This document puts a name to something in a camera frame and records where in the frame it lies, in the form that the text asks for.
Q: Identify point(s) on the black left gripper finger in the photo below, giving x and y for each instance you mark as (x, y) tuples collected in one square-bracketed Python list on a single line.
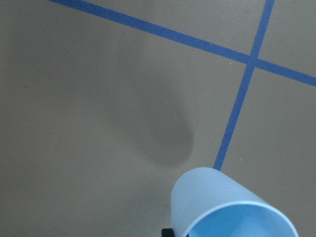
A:
[(168, 232)]

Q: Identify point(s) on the light blue cup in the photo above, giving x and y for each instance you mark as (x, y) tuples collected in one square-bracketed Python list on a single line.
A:
[(207, 203)]

